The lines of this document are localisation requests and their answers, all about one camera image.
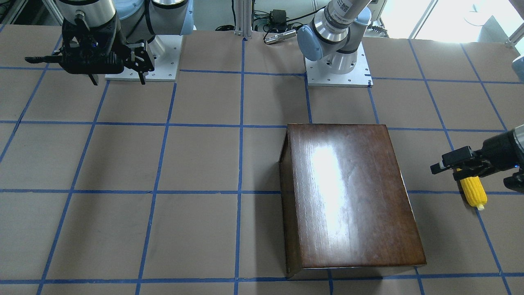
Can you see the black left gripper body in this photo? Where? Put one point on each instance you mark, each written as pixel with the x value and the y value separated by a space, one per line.
pixel 499 150

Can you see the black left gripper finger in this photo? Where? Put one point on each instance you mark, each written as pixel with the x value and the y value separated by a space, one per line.
pixel 463 158
pixel 460 174

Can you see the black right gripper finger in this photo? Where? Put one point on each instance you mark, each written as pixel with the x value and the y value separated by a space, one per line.
pixel 140 59
pixel 69 65

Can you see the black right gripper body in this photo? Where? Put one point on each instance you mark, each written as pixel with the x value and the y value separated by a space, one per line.
pixel 116 38

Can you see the yellow toy corn cob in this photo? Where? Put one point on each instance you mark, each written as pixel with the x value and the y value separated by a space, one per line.
pixel 474 192

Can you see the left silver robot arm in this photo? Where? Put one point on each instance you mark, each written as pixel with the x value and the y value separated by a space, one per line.
pixel 333 31

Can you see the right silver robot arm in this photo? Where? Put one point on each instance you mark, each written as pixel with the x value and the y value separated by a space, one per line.
pixel 137 40

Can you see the dark brown wooden cabinet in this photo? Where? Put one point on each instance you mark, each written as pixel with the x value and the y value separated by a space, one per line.
pixel 345 207

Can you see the black power adapter box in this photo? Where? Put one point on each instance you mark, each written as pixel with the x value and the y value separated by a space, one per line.
pixel 277 16

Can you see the silver metal cylinder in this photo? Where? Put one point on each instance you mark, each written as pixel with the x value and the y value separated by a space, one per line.
pixel 277 38

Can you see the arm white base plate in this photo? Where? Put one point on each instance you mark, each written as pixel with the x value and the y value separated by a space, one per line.
pixel 339 69
pixel 166 52

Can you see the aluminium frame post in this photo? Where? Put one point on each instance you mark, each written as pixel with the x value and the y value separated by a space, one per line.
pixel 243 19

